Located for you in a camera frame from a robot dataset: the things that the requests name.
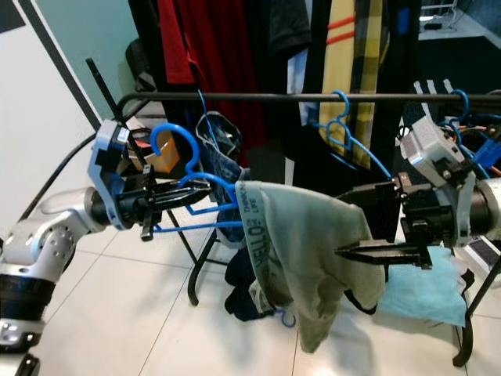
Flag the black backpack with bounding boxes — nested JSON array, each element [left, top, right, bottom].
[[123, 38, 151, 92]]

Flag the black metal clothes rack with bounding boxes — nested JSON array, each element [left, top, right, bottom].
[[85, 58, 501, 368]]

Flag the yellow plaid garment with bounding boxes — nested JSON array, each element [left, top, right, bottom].
[[320, 0, 393, 170]]

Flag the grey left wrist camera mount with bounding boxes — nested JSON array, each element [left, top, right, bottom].
[[89, 118, 150, 230]]

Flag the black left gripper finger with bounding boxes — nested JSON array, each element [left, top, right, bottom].
[[164, 179, 233, 201], [166, 194, 228, 216]]

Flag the red hanging garment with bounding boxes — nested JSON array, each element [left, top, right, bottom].
[[156, 0, 269, 151]]

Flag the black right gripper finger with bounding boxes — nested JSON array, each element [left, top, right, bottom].
[[337, 179, 412, 211], [335, 243, 435, 269]]

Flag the grey-green t-shirt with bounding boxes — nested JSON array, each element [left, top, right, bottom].
[[233, 179, 373, 354]]

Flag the light blue cloth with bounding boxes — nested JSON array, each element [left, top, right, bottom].
[[375, 246, 469, 328]]

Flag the black hanging garment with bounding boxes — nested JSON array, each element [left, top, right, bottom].
[[128, 0, 431, 197]]

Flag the blue denim shorts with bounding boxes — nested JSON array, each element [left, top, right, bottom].
[[198, 116, 245, 187]]

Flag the dark navy crumpled garment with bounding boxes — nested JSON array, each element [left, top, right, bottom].
[[222, 246, 272, 323]]

